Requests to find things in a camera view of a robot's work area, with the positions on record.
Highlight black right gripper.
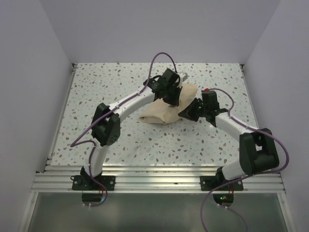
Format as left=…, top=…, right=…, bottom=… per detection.
left=178, top=98, right=208, bottom=122

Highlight beige cloth mat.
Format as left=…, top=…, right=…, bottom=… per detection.
left=139, top=83, right=198, bottom=124

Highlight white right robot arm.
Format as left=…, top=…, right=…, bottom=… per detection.
left=178, top=90, right=280, bottom=190

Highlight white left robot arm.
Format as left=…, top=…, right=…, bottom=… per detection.
left=81, top=69, right=188, bottom=190

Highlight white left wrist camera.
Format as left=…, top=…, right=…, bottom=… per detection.
left=178, top=72, right=188, bottom=82

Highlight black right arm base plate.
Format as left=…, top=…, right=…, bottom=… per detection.
left=199, top=176, right=244, bottom=191

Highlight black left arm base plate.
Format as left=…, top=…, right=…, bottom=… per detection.
left=70, top=175, right=116, bottom=191

